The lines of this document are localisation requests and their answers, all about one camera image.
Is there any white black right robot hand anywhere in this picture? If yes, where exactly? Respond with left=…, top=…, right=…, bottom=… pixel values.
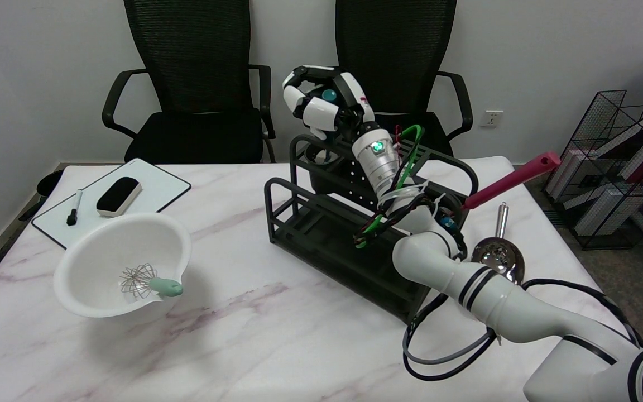
left=282, top=65, right=378, bottom=141

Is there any small whiteboard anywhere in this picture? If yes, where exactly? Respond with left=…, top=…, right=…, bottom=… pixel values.
left=31, top=158, right=191, bottom=250

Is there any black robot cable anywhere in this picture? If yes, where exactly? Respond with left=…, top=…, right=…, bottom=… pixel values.
left=402, top=278, right=643, bottom=382

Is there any black dish rack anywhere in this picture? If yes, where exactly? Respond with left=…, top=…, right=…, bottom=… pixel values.
left=264, top=128, right=479, bottom=324

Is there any black wire mesh rack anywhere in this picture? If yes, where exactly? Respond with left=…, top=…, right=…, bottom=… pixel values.
left=542, top=89, right=643, bottom=251

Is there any black mesh office chair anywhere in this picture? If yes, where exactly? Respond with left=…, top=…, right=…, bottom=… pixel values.
left=313, top=0, right=473, bottom=157
left=102, top=0, right=276, bottom=164

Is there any pink bottle brush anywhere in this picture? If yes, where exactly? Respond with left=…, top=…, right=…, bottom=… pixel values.
left=461, top=151, right=562, bottom=212

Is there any green handled wire whisk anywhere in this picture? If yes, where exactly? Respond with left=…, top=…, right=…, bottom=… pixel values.
left=119, top=264, right=184, bottom=300

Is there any black whiteboard marker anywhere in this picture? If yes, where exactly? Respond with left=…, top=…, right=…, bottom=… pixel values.
left=66, top=189, right=84, bottom=226

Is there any white grey book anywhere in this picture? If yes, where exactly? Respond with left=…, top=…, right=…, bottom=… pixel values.
left=573, top=187, right=637, bottom=236

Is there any shiny metal scoop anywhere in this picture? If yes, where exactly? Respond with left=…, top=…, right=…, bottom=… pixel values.
left=471, top=202, right=525, bottom=286

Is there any black whiteboard eraser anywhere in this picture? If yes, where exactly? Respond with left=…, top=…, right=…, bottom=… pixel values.
left=96, top=177, right=142, bottom=218

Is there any green robot cable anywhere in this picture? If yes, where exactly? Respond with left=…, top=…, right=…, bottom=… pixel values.
left=355, top=124, right=426, bottom=250

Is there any round black floor object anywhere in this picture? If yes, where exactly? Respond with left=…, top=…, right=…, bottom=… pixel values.
left=37, top=169, right=64, bottom=198

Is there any white plastic bowl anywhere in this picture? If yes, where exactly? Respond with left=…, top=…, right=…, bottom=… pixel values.
left=54, top=212, right=192, bottom=319

